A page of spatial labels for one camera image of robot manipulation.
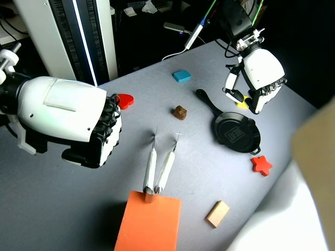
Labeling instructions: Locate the brown rock-like piece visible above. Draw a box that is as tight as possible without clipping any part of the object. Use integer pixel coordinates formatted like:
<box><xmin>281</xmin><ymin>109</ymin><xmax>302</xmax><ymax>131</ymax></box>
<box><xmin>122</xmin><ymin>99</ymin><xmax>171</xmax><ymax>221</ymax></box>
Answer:
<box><xmin>172</xmin><ymin>105</ymin><xmax>188</xmax><ymax>121</ymax></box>

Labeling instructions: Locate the round black lidded pan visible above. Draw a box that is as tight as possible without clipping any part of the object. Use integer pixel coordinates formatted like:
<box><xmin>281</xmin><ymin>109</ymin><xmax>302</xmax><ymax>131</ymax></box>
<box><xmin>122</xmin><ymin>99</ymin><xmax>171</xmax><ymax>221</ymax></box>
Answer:
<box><xmin>195</xmin><ymin>88</ymin><xmax>262</xmax><ymax>154</ymax></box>

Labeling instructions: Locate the red heart block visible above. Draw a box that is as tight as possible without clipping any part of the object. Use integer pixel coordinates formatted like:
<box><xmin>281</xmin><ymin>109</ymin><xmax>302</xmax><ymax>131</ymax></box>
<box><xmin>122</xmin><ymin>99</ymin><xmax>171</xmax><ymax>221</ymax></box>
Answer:
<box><xmin>116</xmin><ymin>93</ymin><xmax>135</xmax><ymax>110</ymax></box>

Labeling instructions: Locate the white and black pillar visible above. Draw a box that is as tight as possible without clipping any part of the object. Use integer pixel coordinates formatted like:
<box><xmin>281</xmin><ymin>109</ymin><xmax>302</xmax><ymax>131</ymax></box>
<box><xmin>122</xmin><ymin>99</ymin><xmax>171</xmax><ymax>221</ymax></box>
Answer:
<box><xmin>13</xmin><ymin>0</ymin><xmax>119</xmax><ymax>87</ymax></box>

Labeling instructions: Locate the grey table cloth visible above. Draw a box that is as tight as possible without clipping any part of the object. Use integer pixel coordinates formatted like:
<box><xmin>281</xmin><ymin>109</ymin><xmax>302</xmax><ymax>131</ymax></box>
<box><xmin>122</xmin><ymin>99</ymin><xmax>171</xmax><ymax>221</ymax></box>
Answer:
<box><xmin>0</xmin><ymin>40</ymin><xmax>330</xmax><ymax>251</ymax></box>

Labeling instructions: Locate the blue square block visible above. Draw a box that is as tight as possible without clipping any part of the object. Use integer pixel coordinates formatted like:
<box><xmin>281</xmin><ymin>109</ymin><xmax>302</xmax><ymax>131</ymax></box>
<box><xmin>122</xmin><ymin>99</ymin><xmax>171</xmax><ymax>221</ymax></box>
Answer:
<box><xmin>172</xmin><ymin>70</ymin><xmax>192</xmax><ymax>83</ymax></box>

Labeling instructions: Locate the crumpled white paper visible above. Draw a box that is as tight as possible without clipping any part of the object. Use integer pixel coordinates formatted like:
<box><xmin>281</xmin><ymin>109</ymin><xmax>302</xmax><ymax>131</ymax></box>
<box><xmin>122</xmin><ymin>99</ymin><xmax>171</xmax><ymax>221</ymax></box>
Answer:
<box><xmin>141</xmin><ymin>0</ymin><xmax>159</xmax><ymax>14</ymax></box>

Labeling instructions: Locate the grey usb hub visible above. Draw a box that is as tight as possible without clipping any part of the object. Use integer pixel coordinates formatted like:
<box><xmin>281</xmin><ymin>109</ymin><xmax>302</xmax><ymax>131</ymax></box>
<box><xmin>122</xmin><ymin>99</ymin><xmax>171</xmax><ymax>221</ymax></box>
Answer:
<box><xmin>163</xmin><ymin>22</ymin><xmax>185</xmax><ymax>34</ymax></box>

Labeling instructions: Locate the orange box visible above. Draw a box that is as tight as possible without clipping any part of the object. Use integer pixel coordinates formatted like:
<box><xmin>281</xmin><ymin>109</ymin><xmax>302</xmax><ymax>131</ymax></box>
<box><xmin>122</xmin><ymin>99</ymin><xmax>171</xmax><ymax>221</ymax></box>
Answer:
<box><xmin>114</xmin><ymin>190</ymin><xmax>182</xmax><ymax>251</ymax></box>

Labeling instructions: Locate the yellow block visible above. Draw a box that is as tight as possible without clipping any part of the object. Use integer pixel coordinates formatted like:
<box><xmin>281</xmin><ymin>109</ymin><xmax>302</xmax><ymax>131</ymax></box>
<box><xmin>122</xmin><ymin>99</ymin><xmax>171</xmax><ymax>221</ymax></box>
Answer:
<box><xmin>235</xmin><ymin>95</ymin><xmax>251</xmax><ymax>109</ymax></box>

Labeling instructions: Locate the plain wooden block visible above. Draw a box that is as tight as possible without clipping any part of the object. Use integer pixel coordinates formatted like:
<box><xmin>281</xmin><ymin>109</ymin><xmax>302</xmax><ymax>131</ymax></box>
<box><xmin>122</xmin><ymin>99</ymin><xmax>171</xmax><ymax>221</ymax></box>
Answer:
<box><xmin>205</xmin><ymin>200</ymin><xmax>231</xmax><ymax>229</ymax></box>

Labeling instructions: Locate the red star block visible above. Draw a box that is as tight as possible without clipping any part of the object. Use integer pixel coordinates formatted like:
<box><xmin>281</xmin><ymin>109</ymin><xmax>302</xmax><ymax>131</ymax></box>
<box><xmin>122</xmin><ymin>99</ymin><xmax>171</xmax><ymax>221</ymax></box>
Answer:
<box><xmin>250</xmin><ymin>155</ymin><xmax>274</xmax><ymax>177</ymax></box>

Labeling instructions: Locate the tan cardboard box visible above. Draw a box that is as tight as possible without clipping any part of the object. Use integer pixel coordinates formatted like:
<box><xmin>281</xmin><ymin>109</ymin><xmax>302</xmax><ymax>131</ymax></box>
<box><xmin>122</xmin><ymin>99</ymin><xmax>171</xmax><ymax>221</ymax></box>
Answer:
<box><xmin>291</xmin><ymin>95</ymin><xmax>335</xmax><ymax>251</ymax></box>

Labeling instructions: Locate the white cable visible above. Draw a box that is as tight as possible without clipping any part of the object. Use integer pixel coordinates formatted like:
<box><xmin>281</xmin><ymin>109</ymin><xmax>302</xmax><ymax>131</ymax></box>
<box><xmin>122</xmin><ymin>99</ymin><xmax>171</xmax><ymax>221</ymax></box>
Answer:
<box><xmin>161</xmin><ymin>47</ymin><xmax>189</xmax><ymax>62</ymax></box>

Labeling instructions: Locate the white cable adapter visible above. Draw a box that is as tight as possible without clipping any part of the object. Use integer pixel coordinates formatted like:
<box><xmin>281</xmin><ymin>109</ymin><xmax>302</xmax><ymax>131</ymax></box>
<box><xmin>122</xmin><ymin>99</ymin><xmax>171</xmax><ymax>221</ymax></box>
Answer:
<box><xmin>184</xmin><ymin>18</ymin><xmax>210</xmax><ymax>51</ymax></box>

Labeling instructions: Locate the black cable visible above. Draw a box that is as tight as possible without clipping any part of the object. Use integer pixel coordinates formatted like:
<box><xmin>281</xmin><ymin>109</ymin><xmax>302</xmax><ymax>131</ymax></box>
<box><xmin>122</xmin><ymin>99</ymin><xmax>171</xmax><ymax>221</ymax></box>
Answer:
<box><xmin>216</xmin><ymin>39</ymin><xmax>241</xmax><ymax>69</ymax></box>

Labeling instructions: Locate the green cable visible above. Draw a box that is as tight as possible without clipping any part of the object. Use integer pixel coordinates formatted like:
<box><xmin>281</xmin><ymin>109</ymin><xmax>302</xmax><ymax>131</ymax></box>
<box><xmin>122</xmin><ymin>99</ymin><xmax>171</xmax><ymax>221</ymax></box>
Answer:
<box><xmin>200</xmin><ymin>0</ymin><xmax>218</xmax><ymax>25</ymax></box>
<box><xmin>250</xmin><ymin>0</ymin><xmax>264</xmax><ymax>27</ymax></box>

